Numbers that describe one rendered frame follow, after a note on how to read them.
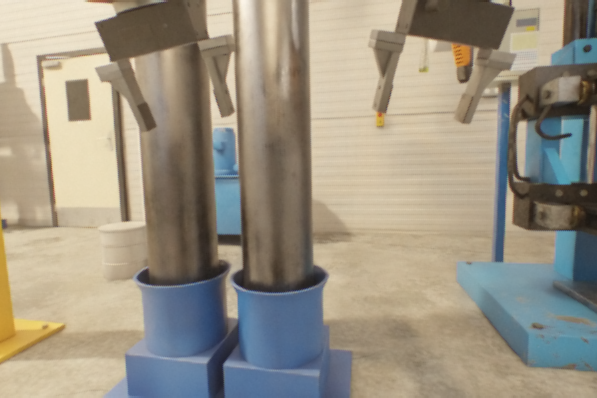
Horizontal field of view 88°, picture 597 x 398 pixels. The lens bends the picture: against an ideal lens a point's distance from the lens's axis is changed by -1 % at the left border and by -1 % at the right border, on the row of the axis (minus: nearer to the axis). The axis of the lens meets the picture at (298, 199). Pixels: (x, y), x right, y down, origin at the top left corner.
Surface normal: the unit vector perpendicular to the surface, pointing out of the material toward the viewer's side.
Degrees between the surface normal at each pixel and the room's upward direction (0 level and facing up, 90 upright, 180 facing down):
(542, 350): 90
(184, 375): 90
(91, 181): 90
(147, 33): 114
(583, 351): 90
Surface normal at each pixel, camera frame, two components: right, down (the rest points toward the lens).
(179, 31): -0.11, 0.49
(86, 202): -0.20, 0.11
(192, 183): 0.64, 0.07
